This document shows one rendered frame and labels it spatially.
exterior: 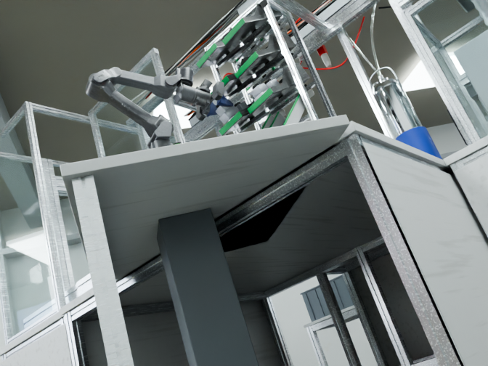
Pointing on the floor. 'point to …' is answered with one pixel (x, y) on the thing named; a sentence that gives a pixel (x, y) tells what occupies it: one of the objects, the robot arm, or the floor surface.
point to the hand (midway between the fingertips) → (221, 105)
